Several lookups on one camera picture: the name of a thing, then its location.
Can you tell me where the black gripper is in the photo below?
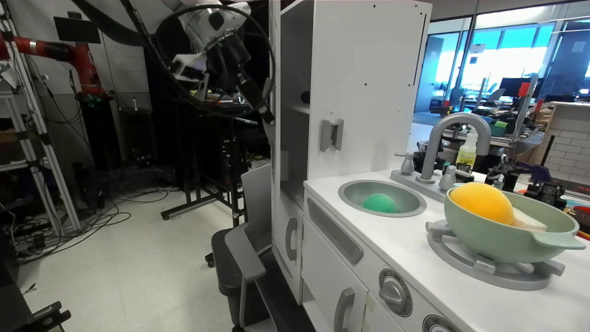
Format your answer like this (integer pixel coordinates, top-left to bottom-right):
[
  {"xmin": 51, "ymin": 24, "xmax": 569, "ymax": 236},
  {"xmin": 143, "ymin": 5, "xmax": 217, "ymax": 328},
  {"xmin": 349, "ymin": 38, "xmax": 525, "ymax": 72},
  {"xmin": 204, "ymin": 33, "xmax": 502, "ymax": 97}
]
[{"xmin": 206, "ymin": 33, "xmax": 255, "ymax": 99}]

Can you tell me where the white top cabinet door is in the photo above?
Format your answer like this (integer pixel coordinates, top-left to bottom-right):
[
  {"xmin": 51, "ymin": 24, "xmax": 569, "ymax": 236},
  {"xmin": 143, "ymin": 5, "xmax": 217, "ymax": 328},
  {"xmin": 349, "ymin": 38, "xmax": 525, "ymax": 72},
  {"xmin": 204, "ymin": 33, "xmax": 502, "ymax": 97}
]
[{"xmin": 268, "ymin": 0, "xmax": 287, "ymax": 197}]

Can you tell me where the green plushie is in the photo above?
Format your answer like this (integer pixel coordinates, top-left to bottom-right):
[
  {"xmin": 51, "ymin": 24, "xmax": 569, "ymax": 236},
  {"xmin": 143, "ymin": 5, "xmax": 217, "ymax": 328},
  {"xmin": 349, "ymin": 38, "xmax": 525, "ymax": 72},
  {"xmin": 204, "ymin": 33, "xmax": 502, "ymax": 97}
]
[{"xmin": 362, "ymin": 193, "xmax": 399, "ymax": 214}]

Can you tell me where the yellow plushie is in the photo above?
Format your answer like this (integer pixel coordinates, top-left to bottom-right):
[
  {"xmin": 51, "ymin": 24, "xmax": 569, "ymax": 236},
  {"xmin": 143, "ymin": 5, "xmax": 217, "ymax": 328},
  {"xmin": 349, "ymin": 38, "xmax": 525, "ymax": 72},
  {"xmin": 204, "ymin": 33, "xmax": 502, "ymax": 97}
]
[{"xmin": 447, "ymin": 182, "xmax": 514, "ymax": 225}]

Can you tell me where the red robot arm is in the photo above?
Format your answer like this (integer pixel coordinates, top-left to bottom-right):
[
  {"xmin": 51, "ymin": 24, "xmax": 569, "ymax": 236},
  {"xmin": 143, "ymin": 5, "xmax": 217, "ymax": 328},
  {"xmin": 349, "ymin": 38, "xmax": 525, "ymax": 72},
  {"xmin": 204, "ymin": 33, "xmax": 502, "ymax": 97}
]
[{"xmin": 0, "ymin": 31, "xmax": 104, "ymax": 96}]

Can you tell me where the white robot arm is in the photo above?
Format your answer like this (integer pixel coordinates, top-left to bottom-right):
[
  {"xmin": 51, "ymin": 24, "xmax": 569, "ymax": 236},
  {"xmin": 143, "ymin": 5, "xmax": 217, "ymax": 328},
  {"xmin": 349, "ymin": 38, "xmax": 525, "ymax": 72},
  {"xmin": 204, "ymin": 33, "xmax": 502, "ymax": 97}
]
[{"xmin": 160, "ymin": 0, "xmax": 261, "ymax": 105}]

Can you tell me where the lower left cabinet door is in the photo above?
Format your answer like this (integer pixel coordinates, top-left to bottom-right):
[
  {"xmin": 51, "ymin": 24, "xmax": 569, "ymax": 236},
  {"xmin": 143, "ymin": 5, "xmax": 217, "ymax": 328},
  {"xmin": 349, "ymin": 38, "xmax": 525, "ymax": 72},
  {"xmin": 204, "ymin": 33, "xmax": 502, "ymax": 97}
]
[{"xmin": 270, "ymin": 195, "xmax": 301, "ymax": 302}]

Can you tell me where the white toy kitchen cabinet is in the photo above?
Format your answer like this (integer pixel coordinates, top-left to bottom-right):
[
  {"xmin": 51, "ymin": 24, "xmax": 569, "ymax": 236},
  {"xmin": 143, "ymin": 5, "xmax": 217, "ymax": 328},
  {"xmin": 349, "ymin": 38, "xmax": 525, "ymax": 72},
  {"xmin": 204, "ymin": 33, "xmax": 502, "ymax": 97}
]
[{"xmin": 268, "ymin": 0, "xmax": 590, "ymax": 332}]

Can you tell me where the grey folding chair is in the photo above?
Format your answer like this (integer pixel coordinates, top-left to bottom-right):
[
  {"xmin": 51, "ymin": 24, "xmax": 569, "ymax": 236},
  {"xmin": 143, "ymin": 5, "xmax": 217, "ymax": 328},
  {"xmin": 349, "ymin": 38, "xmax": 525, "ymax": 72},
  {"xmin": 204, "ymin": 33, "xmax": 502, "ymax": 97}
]
[{"xmin": 211, "ymin": 164, "xmax": 285, "ymax": 332}]

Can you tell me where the grey toy sink basin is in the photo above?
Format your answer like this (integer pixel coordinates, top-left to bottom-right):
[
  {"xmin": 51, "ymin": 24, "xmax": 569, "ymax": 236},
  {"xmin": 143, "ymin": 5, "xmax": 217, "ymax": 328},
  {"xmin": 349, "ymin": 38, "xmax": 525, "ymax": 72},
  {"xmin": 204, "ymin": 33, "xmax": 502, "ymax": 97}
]
[{"xmin": 338, "ymin": 180, "xmax": 425, "ymax": 217}]

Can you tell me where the grey toy faucet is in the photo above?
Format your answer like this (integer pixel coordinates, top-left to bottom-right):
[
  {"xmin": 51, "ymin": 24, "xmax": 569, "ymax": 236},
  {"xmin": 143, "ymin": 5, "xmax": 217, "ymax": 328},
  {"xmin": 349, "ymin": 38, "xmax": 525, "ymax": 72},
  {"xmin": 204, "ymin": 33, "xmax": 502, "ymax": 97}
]
[{"xmin": 390, "ymin": 112, "xmax": 491, "ymax": 201}]

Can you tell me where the yellow spray bottle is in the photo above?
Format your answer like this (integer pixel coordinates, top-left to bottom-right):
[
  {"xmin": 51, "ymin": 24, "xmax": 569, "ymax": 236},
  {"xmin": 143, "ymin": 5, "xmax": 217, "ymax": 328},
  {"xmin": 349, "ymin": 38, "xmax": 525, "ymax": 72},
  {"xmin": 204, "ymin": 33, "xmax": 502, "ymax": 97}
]
[{"xmin": 455, "ymin": 131, "xmax": 477, "ymax": 177}]

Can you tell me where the grey stove knob left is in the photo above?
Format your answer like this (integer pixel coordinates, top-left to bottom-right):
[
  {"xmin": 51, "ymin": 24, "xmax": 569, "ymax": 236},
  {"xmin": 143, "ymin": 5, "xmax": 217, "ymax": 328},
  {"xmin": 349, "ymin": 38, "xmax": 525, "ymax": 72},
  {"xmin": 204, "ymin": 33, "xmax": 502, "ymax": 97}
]
[{"xmin": 377, "ymin": 269, "xmax": 412, "ymax": 317}]

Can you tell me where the grey stove knob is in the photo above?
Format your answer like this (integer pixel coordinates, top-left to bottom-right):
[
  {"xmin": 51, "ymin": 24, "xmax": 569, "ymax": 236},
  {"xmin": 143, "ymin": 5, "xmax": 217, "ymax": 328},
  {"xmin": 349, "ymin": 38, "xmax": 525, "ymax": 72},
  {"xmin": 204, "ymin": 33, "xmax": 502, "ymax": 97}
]
[
  {"xmin": 421, "ymin": 313, "xmax": 460, "ymax": 332},
  {"xmin": 377, "ymin": 269, "xmax": 412, "ymax": 317}
]

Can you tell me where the mint green bowl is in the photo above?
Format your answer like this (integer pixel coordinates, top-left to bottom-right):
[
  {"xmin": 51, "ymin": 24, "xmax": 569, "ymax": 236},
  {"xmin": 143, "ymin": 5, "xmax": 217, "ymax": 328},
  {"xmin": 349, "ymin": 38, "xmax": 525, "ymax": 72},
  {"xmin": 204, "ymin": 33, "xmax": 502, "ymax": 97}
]
[{"xmin": 443, "ymin": 188, "xmax": 584, "ymax": 263}]

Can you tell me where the grey stove knob middle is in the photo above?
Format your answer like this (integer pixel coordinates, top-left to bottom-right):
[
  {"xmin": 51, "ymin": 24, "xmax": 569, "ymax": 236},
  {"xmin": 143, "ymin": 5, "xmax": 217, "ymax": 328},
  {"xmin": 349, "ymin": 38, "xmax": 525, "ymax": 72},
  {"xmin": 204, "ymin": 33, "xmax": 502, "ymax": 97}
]
[{"xmin": 421, "ymin": 313, "xmax": 460, "ymax": 332}]

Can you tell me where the grey toy stove burner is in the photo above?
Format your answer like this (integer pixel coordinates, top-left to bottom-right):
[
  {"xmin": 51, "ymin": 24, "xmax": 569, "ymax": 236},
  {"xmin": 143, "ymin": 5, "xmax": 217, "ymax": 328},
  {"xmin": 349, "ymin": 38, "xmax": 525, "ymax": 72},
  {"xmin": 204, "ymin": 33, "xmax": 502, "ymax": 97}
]
[{"xmin": 425, "ymin": 221, "xmax": 563, "ymax": 291}]

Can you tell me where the black cable bundle sleeve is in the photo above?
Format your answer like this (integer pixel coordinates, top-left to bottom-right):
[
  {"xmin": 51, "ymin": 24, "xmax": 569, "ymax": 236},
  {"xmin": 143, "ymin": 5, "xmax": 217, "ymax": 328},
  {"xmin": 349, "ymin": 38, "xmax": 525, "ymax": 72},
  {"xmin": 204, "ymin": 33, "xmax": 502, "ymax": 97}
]
[{"xmin": 71, "ymin": 0, "xmax": 276, "ymax": 121}]

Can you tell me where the grey door handle block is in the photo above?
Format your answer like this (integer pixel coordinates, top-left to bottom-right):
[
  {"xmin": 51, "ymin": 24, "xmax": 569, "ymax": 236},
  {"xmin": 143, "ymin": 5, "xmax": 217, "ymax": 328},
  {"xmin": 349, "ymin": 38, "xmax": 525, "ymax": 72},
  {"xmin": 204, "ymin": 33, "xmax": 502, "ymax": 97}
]
[{"xmin": 318, "ymin": 120, "xmax": 344, "ymax": 151}]

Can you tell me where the metal ladder frame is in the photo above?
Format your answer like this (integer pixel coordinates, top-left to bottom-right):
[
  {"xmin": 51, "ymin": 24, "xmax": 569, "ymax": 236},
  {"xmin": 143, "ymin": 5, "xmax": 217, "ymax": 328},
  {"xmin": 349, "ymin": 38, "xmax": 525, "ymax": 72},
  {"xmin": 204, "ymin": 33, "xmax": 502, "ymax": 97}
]
[{"xmin": 0, "ymin": 2, "xmax": 80, "ymax": 236}]

